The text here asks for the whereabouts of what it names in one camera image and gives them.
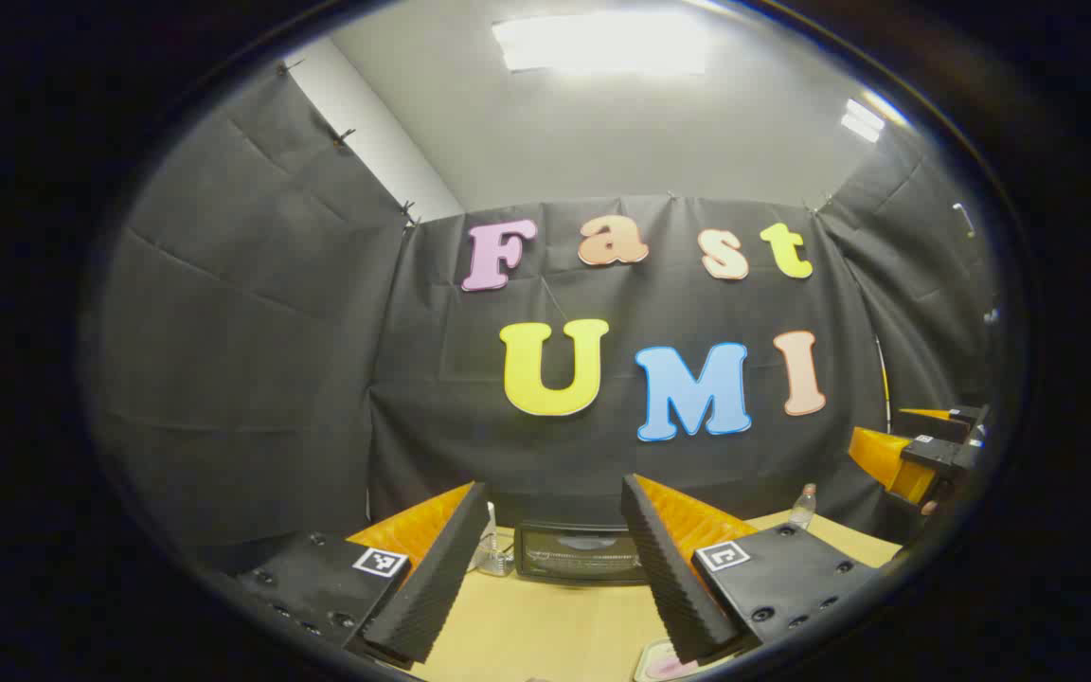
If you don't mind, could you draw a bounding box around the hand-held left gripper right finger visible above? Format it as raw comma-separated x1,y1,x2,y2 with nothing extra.
619,474,883,666

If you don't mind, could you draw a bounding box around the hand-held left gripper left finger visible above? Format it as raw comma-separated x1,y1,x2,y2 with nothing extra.
233,480,492,669

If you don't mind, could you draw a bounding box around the white cherry print plate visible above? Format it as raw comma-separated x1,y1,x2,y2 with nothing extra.
635,639,726,682

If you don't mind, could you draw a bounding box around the black electric oven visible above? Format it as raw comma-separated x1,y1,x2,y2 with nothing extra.
514,519,646,583

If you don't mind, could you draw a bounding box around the small white appliance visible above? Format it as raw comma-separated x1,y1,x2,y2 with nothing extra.
470,502,516,577

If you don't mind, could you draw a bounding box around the thin backdrop support pole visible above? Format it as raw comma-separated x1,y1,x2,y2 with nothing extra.
872,332,892,437

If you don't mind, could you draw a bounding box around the small ceiling light panel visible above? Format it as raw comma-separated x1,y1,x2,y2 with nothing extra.
839,95,887,145

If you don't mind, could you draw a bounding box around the large ceiling light panel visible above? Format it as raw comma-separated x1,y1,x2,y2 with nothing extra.
492,9,709,77

